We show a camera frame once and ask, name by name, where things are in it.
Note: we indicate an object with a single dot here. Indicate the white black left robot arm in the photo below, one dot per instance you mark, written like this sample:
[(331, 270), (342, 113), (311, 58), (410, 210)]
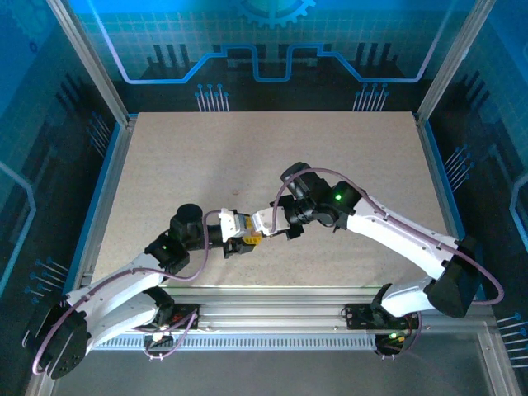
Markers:
[(123, 319)]

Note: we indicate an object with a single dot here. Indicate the aluminium corner post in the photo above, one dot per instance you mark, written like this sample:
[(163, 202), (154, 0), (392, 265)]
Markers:
[(452, 62), (91, 62)]

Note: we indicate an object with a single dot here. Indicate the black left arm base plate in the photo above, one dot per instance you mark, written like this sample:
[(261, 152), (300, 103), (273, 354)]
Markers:
[(187, 308)]

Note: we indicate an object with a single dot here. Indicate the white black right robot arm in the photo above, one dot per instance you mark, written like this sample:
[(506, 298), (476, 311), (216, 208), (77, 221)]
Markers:
[(396, 235)]

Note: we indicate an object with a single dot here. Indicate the aluminium mounting rail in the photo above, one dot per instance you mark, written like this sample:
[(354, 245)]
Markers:
[(268, 309)]

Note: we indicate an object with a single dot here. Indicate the blue table edge strip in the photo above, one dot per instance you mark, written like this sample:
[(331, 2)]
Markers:
[(102, 185), (441, 165)]

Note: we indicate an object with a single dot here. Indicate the aluminium side rail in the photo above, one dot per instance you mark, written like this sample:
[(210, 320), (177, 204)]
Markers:
[(112, 185), (433, 165)]

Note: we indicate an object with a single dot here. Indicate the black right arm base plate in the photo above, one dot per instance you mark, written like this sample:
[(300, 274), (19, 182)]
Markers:
[(356, 317)]

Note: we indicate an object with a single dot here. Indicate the aluminium lower frame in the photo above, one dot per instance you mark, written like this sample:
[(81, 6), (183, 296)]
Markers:
[(495, 359)]

